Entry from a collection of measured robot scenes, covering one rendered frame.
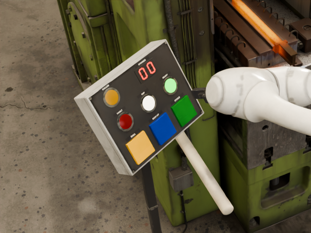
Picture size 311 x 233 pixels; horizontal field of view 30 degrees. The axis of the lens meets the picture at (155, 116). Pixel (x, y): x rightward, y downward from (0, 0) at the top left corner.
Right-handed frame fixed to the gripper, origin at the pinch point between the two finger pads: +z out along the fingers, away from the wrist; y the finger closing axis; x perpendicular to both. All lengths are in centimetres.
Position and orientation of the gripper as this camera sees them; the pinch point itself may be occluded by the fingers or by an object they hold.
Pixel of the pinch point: (202, 93)
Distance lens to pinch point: 172.4
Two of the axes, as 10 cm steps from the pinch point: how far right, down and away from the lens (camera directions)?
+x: -4.6, -8.3, -3.2
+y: 6.8, -5.6, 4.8
